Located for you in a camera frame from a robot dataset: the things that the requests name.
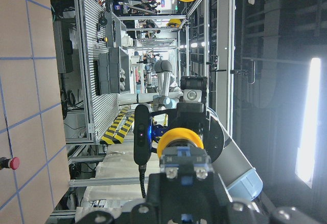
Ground aluminium frame shelving rack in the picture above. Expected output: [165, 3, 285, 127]
[50, 0, 213, 144]

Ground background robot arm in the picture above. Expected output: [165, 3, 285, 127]
[118, 60, 183, 110]

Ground black camera cable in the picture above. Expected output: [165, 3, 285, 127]
[138, 164, 148, 199]

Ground yellow push button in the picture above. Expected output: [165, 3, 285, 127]
[157, 127, 213, 186]

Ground yellow black hazard ramp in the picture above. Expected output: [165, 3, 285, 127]
[100, 106, 134, 145]

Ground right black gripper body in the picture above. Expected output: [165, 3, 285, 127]
[169, 76, 224, 162]

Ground ceiling strip light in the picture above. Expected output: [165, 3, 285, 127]
[295, 57, 321, 188]

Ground red push button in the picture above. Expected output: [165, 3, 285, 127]
[0, 157, 20, 170]

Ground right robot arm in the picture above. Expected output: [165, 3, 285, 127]
[169, 76, 263, 201]

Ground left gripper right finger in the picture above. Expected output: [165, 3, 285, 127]
[205, 172, 230, 223]

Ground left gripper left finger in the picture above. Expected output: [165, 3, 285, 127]
[145, 173, 179, 223]

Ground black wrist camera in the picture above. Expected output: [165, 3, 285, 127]
[134, 103, 152, 166]

